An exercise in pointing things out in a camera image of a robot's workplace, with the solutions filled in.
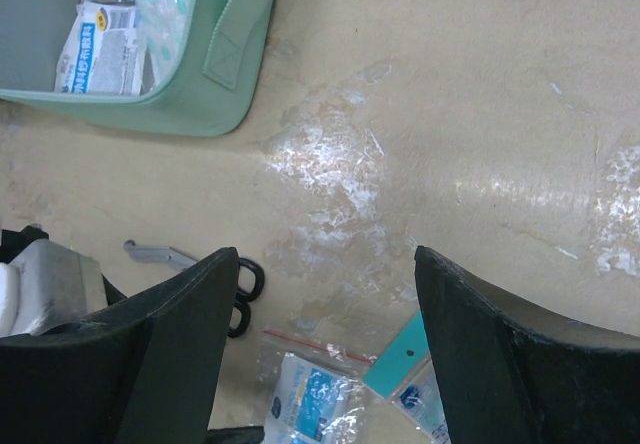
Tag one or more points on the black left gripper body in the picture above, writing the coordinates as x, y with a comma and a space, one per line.
25, 244

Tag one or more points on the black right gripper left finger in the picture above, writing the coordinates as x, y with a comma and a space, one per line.
143, 370

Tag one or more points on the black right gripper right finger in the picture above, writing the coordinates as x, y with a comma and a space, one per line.
511, 371

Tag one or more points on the teal header clear packet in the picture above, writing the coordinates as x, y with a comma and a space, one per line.
404, 375

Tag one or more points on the white gauze dressing packet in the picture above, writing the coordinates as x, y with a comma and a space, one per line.
101, 54

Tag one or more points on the mint green medicine case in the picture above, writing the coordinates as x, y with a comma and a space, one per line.
175, 67

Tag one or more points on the clear green dotted packet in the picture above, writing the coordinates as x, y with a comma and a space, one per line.
161, 29

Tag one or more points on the small blue white sachet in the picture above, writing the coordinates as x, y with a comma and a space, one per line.
309, 391

